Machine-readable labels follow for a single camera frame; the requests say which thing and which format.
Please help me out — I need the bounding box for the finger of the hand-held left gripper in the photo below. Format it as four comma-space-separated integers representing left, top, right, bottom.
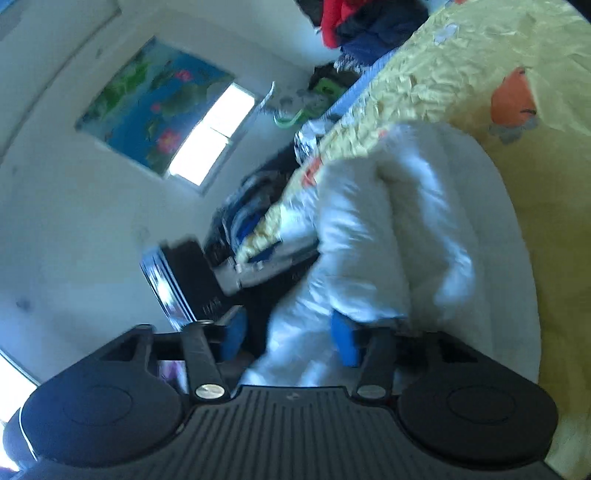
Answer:
231, 244, 320, 296

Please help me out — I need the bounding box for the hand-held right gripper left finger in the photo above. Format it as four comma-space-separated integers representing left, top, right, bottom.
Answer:
100, 307, 250, 402

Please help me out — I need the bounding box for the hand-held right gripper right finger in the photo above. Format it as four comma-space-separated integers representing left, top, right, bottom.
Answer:
332, 313, 481, 401

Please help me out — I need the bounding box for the white quilted jacket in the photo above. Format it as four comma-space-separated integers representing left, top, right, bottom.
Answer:
239, 120, 542, 389

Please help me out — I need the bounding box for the dark striped clothes pile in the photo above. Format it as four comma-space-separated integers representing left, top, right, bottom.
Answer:
210, 171, 296, 259

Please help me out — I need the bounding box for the black white printed cloth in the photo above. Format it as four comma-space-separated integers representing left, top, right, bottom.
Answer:
294, 119, 329, 163

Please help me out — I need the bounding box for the white patterned hanging cloth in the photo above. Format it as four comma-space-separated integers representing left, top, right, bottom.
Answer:
265, 83, 315, 116

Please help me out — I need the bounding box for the red garment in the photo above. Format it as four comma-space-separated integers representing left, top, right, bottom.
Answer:
320, 0, 363, 50

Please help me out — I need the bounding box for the navy garment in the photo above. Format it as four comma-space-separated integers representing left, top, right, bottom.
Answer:
336, 0, 431, 66

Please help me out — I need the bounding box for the yellow printed blanket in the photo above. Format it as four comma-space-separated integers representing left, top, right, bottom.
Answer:
235, 0, 591, 480

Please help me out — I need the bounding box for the lotus flower wall poster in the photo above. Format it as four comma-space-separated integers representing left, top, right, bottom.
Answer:
75, 37, 235, 179

